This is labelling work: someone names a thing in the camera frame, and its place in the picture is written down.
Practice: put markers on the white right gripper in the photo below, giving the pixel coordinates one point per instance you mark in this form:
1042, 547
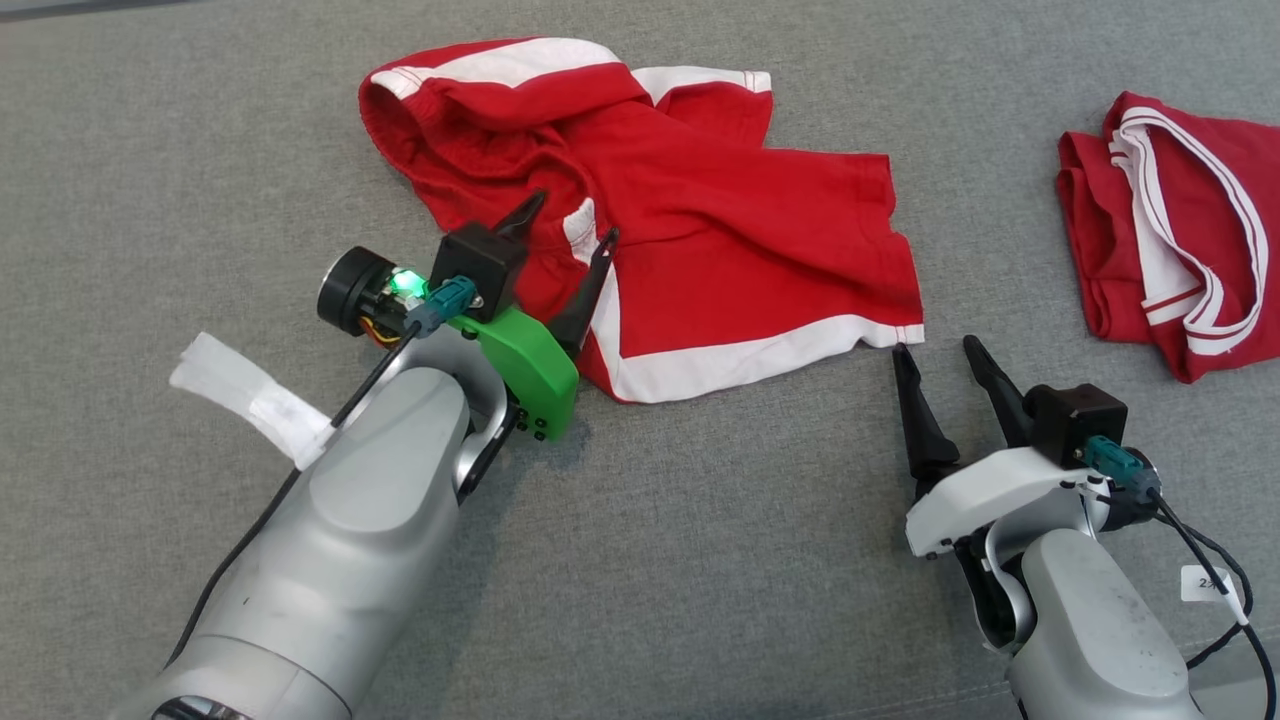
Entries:
985, 490

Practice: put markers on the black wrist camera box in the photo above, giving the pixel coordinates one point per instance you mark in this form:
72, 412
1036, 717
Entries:
1075, 420
480, 265

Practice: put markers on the white tape flag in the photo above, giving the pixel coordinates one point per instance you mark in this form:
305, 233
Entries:
240, 390

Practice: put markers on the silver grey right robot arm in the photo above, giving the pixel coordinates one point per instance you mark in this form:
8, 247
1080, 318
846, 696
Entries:
1090, 630

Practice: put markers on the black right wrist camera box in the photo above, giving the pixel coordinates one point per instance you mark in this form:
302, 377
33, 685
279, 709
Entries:
1075, 420

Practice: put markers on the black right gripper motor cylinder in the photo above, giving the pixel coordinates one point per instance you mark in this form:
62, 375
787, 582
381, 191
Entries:
1135, 505

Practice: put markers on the red shorts with white trim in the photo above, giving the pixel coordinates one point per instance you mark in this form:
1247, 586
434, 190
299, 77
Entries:
720, 250

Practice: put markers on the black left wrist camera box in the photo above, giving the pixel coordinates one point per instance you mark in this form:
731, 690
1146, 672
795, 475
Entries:
480, 265

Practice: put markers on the red jersey with white trim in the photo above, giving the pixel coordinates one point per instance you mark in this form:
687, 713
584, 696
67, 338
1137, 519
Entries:
1090, 230

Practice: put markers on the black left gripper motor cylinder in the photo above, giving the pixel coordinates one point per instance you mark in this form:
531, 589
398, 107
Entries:
350, 290

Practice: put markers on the grey fabric sofa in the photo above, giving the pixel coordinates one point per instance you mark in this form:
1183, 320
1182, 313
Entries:
700, 560

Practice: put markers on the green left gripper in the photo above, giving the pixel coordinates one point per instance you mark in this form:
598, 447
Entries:
535, 375

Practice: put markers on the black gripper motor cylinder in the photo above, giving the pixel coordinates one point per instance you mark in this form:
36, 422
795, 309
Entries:
350, 290
1135, 505

